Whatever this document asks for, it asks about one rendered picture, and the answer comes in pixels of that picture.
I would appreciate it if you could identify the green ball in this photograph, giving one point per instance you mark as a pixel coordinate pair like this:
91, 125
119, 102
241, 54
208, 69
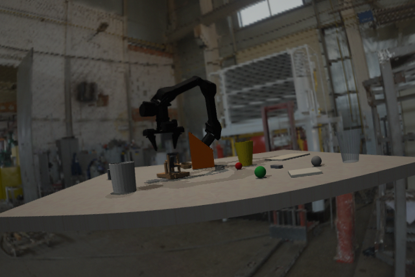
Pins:
260, 171

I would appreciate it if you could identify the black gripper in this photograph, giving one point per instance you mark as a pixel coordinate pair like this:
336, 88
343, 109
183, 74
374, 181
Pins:
149, 133

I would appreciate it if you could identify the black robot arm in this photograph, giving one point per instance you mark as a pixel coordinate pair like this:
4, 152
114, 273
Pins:
167, 94

